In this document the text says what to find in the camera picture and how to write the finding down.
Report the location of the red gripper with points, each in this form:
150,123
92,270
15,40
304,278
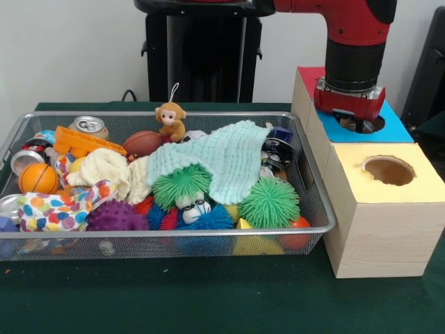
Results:
351,101

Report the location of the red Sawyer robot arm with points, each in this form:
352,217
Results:
354,62

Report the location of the wooden box with three holes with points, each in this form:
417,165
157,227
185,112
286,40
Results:
375,236

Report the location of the side table with green cloth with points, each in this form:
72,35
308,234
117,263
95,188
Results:
434,129

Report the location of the black upright panel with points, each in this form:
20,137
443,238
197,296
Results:
432,69

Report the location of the green spiky ball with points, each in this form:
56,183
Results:
179,184
270,203

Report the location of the mint green cloth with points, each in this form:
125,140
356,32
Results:
229,156

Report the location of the brown monkey plush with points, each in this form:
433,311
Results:
170,118

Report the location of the small brown football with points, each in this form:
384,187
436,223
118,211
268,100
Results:
142,142

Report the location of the dark green tablecloth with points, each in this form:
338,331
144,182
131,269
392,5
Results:
208,299

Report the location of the cream cloth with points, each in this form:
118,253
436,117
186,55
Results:
104,167

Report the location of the purple spiky ball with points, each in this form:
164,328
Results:
115,216

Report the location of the orange plastic toy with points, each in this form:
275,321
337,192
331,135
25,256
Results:
80,141

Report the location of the polka dot cloth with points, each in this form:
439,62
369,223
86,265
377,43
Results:
55,209

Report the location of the small orange basketball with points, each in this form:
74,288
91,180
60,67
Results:
39,178

